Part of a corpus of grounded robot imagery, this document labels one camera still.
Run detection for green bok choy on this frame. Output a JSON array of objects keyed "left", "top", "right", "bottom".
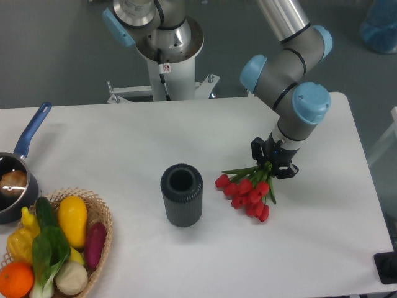
[{"left": 30, "top": 226, "right": 70, "bottom": 297}]

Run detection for orange fruit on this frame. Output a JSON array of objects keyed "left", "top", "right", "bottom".
[{"left": 1, "top": 262, "right": 34, "bottom": 298}]

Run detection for yellow squash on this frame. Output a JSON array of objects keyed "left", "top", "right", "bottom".
[{"left": 58, "top": 196, "right": 87, "bottom": 250}]

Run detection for black device at table edge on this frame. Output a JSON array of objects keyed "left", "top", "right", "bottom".
[{"left": 373, "top": 251, "right": 396, "bottom": 284}]

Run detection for blue translucent container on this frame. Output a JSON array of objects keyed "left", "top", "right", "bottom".
[{"left": 359, "top": 0, "right": 396, "bottom": 54}]

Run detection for yellow bell pepper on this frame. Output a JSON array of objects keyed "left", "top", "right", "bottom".
[{"left": 7, "top": 228, "right": 34, "bottom": 265}]

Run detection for blue handled saucepan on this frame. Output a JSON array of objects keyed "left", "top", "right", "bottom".
[{"left": 1, "top": 102, "right": 52, "bottom": 224}]

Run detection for black cable on pedestal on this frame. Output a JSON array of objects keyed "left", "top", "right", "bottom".
[{"left": 156, "top": 48, "right": 172, "bottom": 101}]

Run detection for dark grey ribbed vase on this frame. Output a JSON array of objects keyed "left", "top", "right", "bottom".
[{"left": 160, "top": 163, "right": 203, "bottom": 228}]

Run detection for bread roll in pan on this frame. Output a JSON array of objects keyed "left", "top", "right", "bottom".
[{"left": 1, "top": 170, "right": 27, "bottom": 196}]

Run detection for purple eggplant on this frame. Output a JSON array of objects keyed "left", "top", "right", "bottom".
[{"left": 84, "top": 222, "right": 107, "bottom": 269}]

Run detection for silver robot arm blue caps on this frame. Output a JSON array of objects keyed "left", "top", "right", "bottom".
[{"left": 102, "top": 1, "right": 332, "bottom": 179}]

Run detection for red tulip bouquet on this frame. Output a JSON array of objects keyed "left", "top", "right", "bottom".
[{"left": 214, "top": 161, "right": 277, "bottom": 223}]

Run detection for white frame at right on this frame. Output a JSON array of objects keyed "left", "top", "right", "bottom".
[{"left": 367, "top": 107, "right": 396, "bottom": 167}]

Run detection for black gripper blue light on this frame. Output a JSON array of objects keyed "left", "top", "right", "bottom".
[{"left": 251, "top": 135, "right": 299, "bottom": 179}]

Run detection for dark green cucumber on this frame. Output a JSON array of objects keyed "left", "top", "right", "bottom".
[{"left": 35, "top": 196, "right": 60, "bottom": 230}]

